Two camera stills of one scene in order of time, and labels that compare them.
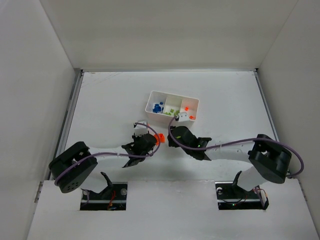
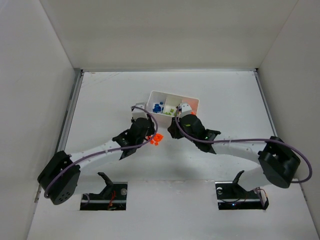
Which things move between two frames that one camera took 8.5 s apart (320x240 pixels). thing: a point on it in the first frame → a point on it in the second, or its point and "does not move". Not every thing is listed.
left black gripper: [152, 140] → [149, 124]
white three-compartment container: [161, 107] does not move
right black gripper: [172, 136] → [175, 128]
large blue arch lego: [157, 108] does not move
